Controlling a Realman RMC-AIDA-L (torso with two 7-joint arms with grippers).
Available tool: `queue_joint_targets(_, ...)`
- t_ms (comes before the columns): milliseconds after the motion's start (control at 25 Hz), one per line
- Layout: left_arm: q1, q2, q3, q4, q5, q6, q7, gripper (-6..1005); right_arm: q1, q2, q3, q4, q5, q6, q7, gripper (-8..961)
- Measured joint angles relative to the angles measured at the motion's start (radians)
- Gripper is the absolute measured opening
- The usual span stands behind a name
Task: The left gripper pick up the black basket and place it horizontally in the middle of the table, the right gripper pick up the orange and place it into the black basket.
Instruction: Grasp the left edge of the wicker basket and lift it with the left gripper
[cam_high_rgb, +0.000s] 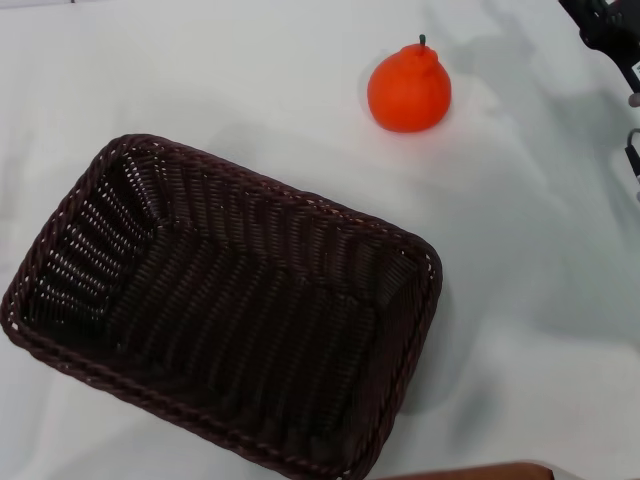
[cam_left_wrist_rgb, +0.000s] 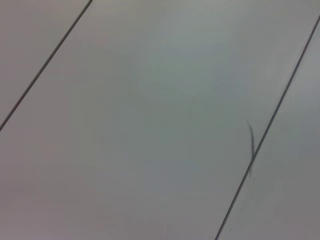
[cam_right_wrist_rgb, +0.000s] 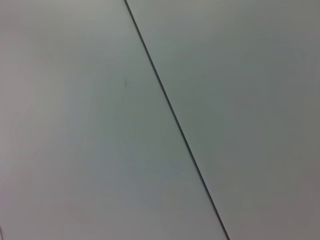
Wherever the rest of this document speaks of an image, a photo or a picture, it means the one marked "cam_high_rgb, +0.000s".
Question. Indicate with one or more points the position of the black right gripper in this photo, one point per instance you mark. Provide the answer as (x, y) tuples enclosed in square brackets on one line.
[(619, 42)]

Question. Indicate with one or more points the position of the dark brown woven basket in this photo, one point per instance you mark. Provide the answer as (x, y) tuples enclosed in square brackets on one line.
[(240, 320)]

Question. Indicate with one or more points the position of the orange toy fruit with stem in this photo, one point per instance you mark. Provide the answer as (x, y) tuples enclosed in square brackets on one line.
[(407, 92)]

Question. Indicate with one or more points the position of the white tablecloth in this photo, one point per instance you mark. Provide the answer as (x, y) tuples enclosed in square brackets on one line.
[(500, 280)]

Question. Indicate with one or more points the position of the brown wooden edge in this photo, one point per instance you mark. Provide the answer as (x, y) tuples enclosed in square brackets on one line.
[(475, 472)]

